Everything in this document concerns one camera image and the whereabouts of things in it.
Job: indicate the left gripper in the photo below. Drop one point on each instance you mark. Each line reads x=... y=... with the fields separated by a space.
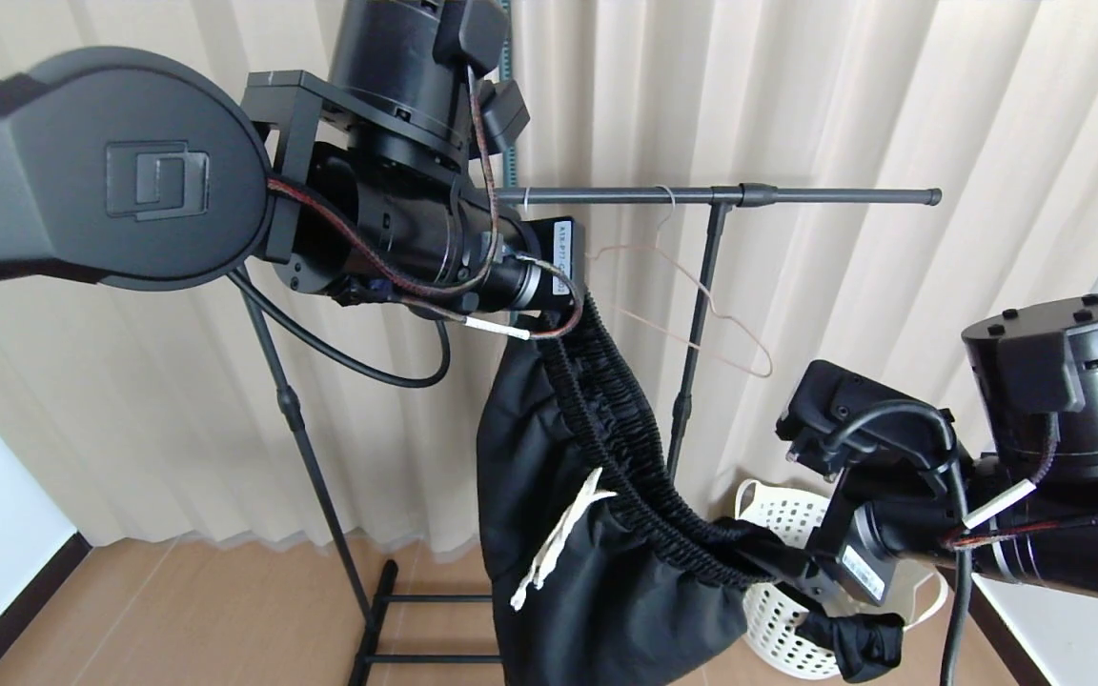
x=416 y=229

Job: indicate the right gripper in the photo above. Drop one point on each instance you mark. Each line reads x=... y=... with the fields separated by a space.
x=902 y=534

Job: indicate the pink clothes hanger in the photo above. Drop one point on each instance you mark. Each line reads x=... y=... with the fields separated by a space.
x=701 y=283

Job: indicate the black shorts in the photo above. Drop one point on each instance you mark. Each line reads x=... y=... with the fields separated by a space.
x=606 y=610

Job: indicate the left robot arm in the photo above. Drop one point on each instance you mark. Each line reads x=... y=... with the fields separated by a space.
x=130 y=171

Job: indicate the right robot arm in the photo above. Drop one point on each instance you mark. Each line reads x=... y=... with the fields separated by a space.
x=1064 y=381

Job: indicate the white laundry basket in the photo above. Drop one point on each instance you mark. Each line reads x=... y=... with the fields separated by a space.
x=778 y=610

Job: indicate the black clothes rack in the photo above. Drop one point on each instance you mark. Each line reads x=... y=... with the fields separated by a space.
x=797 y=195

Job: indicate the window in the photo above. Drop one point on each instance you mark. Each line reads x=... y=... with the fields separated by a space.
x=512 y=167

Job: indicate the black garment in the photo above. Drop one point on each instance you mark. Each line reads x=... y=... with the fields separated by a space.
x=859 y=648

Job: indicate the beige curtain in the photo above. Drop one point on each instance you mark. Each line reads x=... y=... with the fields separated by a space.
x=844 y=95
x=82 y=381

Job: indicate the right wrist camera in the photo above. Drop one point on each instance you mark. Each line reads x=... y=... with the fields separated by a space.
x=844 y=410

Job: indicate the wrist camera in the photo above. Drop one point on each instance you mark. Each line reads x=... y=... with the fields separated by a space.
x=844 y=410
x=506 y=114

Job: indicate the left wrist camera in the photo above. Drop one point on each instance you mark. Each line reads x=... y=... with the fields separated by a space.
x=506 y=114

